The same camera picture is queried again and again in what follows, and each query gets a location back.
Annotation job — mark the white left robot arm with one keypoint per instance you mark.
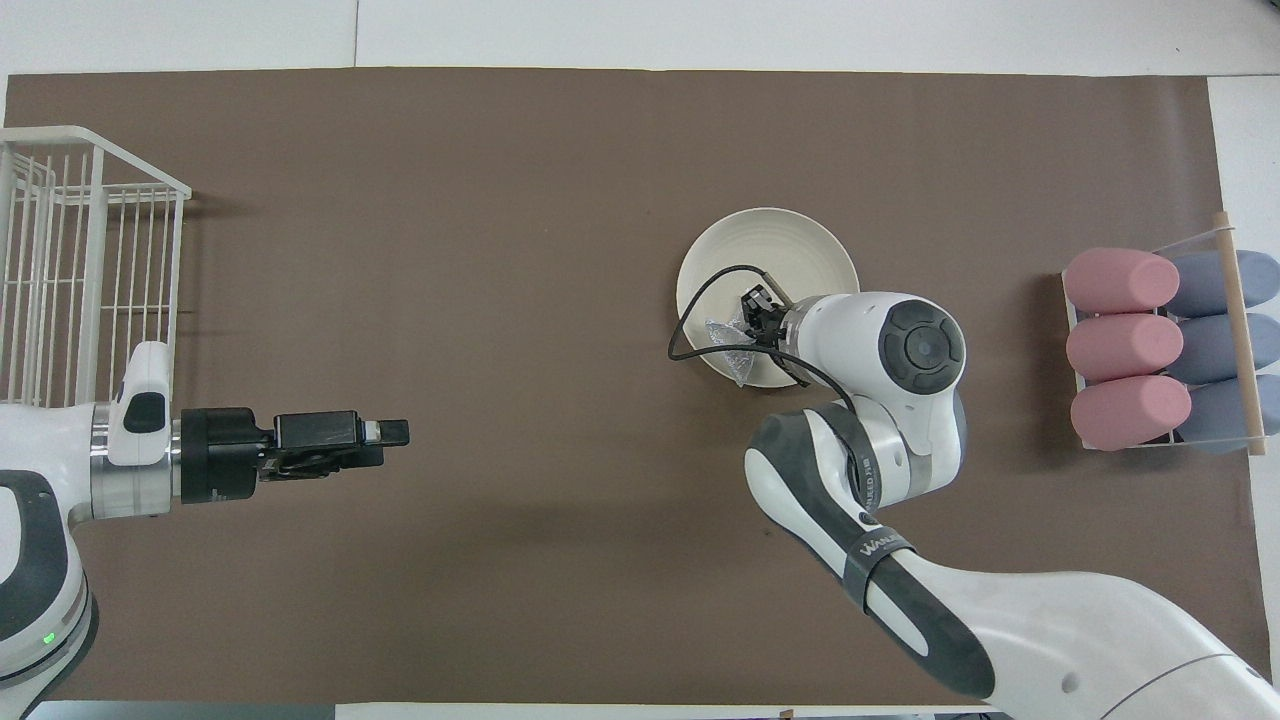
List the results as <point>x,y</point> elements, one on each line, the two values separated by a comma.
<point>40,460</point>

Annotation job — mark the cream round plate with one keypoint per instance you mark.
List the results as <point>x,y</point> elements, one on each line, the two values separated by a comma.
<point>780,250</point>

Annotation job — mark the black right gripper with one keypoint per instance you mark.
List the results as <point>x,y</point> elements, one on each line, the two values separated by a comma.
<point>765,320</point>

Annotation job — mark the pink cup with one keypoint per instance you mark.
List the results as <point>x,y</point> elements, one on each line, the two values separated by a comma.
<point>1130,412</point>
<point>1120,280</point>
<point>1125,348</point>

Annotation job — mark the large brown table mat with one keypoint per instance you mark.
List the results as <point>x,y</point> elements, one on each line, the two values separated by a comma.
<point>500,250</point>

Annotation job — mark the clear crinkled plastic bag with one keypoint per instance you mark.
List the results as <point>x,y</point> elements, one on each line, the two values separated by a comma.
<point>735,360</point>

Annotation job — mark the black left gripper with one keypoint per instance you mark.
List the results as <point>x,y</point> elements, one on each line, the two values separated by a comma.
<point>220,455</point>

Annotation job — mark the clear acrylic cup rack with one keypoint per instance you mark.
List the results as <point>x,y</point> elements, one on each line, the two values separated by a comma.
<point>1200,242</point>

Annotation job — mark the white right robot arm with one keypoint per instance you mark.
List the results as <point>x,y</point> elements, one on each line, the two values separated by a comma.
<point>920,350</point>

